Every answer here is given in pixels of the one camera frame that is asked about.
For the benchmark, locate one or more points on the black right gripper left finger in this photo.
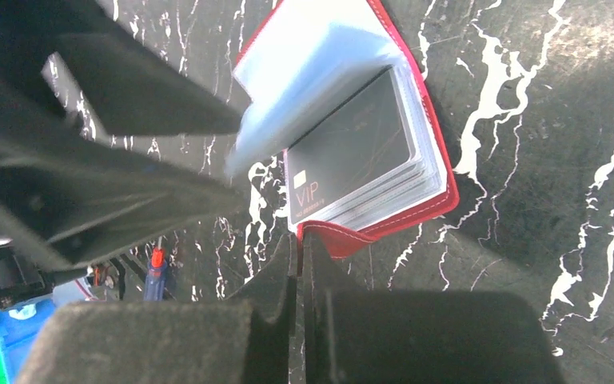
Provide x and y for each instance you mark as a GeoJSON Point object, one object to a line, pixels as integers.
{"type": "Point", "coordinates": [243, 339]}

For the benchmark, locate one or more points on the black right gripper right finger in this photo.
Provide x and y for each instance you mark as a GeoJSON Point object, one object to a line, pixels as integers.
{"type": "Point", "coordinates": [356, 335]}

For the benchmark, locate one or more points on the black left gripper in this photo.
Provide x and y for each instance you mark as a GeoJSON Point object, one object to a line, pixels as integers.
{"type": "Point", "coordinates": [66, 202]}

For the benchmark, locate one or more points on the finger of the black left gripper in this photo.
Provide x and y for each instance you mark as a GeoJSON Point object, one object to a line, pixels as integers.
{"type": "Point", "coordinates": [135, 93]}

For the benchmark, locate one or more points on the red leather card holder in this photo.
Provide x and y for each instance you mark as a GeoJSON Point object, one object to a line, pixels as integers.
{"type": "Point", "coordinates": [335, 89]}

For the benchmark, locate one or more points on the black VIP card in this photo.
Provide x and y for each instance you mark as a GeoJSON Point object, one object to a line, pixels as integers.
{"type": "Point", "coordinates": [360, 142]}

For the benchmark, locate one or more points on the blue red screwdriver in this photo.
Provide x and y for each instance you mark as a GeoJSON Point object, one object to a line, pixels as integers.
{"type": "Point", "coordinates": [155, 277]}

